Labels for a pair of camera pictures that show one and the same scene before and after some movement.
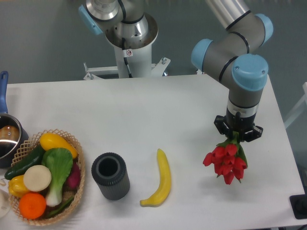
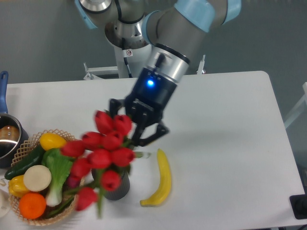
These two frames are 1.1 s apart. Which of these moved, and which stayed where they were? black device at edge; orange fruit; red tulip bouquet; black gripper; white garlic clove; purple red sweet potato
Moved: black gripper; red tulip bouquet
Stayed: white garlic clove; orange fruit; purple red sweet potato; black device at edge
